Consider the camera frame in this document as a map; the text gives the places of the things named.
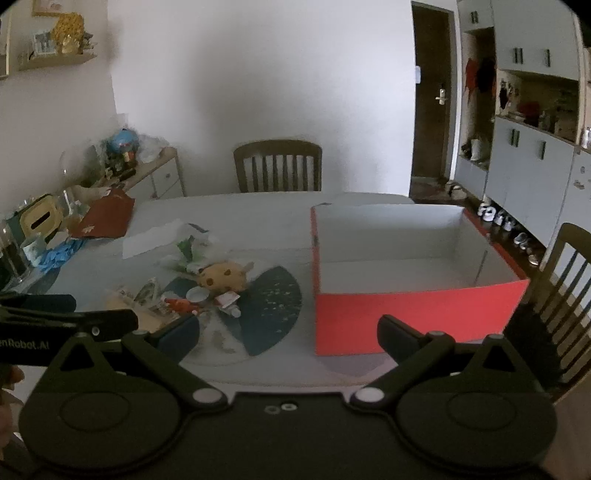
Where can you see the white plastic bag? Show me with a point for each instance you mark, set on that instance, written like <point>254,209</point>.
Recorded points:
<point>152,147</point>

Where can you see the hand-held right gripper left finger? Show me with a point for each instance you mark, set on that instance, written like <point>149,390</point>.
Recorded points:
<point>182,334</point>

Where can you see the yellow spotted plush toy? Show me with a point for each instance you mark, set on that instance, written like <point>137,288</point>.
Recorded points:
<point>217,276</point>

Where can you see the small white cup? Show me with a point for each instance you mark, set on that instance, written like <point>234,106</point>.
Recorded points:
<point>197,293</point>

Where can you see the red hanging decoration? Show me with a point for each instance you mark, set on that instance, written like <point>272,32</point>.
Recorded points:
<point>471,76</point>

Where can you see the blue globe toy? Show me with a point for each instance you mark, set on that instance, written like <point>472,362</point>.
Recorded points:
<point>122,141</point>

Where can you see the person's left hand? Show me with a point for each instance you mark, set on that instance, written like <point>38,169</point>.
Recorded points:
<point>13,381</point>

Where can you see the white wooden sideboard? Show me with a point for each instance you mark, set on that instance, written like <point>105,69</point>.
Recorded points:
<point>157,177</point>

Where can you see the small white pink tube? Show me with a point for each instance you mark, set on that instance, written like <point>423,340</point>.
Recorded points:
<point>226,301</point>

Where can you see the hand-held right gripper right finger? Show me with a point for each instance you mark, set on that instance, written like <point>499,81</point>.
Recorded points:
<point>396,334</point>

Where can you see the dark wooden door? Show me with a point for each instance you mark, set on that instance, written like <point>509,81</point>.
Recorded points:
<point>429,92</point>

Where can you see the patterned paper packet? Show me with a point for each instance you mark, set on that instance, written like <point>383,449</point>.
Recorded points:
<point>147,290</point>

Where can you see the small orange toy figure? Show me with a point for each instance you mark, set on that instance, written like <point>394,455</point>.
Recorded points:
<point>179,304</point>

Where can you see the grey wall cabinet unit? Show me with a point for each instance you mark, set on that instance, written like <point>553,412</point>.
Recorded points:
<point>531,161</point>

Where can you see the tan cardboard packet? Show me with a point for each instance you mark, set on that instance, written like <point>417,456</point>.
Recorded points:
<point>150,319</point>

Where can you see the small picture frame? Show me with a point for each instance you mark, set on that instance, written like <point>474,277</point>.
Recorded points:
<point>41,42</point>

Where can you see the blue white round plate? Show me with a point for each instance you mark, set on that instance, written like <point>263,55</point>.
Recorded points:
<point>272,304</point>

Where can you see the white paper sheet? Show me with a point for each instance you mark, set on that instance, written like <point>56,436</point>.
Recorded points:
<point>147,240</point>

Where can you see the wooden slat-back chair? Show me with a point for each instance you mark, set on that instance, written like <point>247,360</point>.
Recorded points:
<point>277,166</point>
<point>561,286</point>

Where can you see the white green lotion tube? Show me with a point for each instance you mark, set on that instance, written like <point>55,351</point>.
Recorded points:
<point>182,266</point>

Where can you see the row of shoes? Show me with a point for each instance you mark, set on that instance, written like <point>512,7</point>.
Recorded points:
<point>505,221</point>

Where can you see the wooden wall shelf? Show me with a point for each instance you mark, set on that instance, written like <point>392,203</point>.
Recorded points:
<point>60,61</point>

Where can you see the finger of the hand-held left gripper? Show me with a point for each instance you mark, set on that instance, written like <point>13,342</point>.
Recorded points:
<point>108,321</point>
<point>41,303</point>

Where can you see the yellow flower ornament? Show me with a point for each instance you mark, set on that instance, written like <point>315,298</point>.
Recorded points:
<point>68,32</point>

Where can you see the blue plastic bag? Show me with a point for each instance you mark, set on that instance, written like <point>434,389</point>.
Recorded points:
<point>57,254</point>

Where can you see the red cardboard box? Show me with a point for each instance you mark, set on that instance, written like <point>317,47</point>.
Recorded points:
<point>406,318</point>

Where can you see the green yellow tissue box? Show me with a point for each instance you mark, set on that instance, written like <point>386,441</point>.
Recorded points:
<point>39,217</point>

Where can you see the pair of slippers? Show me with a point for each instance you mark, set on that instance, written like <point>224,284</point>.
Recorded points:
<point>455,189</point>

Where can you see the dark glass jar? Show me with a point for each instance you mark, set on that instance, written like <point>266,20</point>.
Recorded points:
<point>10,258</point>

